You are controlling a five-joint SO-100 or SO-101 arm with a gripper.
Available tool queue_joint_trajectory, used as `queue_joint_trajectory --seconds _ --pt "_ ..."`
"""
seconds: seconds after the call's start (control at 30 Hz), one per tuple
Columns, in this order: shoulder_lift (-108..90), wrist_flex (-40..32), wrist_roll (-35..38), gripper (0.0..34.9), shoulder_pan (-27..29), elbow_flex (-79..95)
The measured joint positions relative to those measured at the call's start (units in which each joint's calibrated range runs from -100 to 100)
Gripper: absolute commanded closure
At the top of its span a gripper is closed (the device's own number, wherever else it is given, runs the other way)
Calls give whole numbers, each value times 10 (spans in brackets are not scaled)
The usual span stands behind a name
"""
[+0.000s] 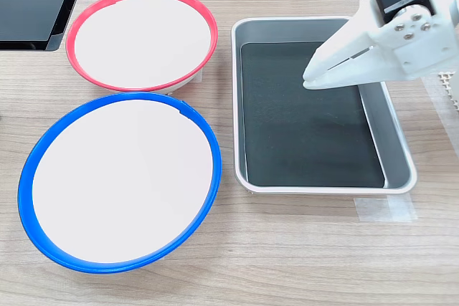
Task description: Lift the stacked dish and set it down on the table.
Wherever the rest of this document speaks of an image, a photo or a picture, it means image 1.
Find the white plate with blue rim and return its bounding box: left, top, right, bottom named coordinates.
left=17, top=91, right=223, bottom=275

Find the steel tray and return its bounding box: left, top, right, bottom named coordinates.
left=230, top=15, right=418, bottom=196

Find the black mat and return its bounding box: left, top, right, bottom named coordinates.
left=239, top=41, right=387, bottom=188

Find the pale tape strip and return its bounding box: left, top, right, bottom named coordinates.
left=384, top=192, right=419, bottom=223
left=354, top=196, right=391, bottom=222

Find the white plate with red rim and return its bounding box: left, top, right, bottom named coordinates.
left=65, top=0, right=219, bottom=95

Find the black glossy device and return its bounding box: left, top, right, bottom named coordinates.
left=0, top=0, right=91, bottom=53

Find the pale perforated base plate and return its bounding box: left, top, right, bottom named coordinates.
left=437, top=71, right=459, bottom=112

